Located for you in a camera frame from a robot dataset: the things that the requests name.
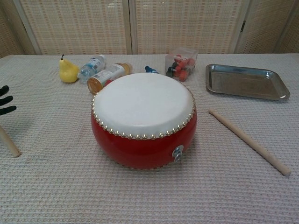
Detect wooden drumstick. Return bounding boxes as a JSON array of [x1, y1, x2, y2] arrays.
[[0, 126, 21, 158], [208, 109, 292, 176]]

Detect woven bamboo folding screen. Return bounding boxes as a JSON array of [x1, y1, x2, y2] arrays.
[[0, 0, 299, 59]]

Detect small blue spray bottle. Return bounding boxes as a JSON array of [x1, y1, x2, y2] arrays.
[[144, 65, 161, 75]]

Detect clear water bottle blue label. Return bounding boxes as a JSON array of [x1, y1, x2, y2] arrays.
[[77, 54, 106, 84]]

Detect steel rectangular tray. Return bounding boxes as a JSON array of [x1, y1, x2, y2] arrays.
[[205, 63, 291, 101]]

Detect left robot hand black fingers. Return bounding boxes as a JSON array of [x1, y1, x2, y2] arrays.
[[0, 85, 17, 117]]

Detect red drum white skin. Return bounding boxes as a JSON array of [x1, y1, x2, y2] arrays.
[[90, 72, 198, 170]]

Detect grey textured tablecloth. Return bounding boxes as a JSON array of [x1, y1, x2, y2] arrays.
[[0, 53, 299, 224]]

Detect yellow pear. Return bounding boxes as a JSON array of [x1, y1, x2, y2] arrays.
[[58, 54, 80, 83]]

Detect clear box red black parts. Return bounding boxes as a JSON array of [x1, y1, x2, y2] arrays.
[[165, 47, 199, 82]]

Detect orange juice bottle white label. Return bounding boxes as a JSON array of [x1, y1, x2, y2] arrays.
[[87, 63, 133, 95]]

